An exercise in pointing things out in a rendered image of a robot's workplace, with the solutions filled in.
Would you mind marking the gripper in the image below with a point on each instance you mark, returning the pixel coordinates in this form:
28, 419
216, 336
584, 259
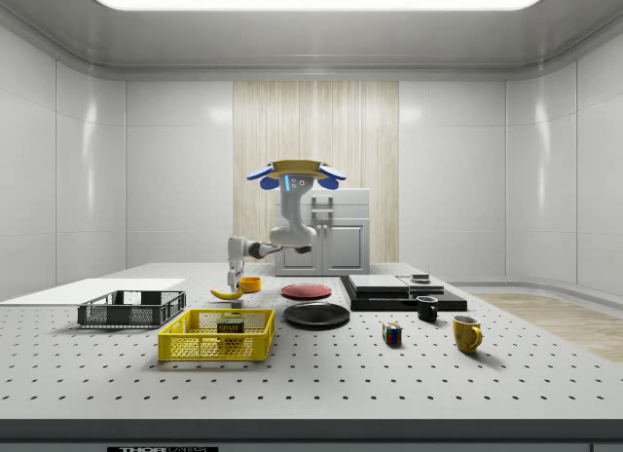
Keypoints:
234, 272

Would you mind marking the flat-sided can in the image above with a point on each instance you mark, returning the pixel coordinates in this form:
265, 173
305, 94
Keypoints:
230, 326

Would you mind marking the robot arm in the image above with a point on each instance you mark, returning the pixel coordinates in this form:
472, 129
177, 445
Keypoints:
292, 213

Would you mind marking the yellow bowl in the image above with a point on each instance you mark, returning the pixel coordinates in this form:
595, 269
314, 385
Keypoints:
250, 285

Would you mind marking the banana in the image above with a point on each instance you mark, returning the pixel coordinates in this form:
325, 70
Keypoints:
226, 294

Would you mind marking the red plate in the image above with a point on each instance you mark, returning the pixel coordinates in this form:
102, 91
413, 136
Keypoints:
306, 290

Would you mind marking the yellow basket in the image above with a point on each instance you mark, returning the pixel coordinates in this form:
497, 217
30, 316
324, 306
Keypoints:
209, 346

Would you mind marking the black plate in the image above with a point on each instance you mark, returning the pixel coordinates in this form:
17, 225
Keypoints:
316, 315

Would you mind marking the white cabinet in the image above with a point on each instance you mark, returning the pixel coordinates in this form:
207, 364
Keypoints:
345, 233

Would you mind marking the dark grey basket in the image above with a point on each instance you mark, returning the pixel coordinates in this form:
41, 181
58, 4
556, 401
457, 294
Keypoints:
121, 315

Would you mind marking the black stove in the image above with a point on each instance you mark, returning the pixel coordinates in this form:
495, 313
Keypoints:
379, 286

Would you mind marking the white board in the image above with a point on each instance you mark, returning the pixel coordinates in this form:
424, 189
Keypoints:
73, 289

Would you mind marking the puzzle cube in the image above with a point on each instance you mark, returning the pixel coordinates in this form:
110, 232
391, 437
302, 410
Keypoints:
392, 334

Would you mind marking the black mug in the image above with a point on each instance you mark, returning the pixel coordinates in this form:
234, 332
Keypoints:
426, 310

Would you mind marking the yellow mug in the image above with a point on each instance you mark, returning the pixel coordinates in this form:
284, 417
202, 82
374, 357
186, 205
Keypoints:
465, 335

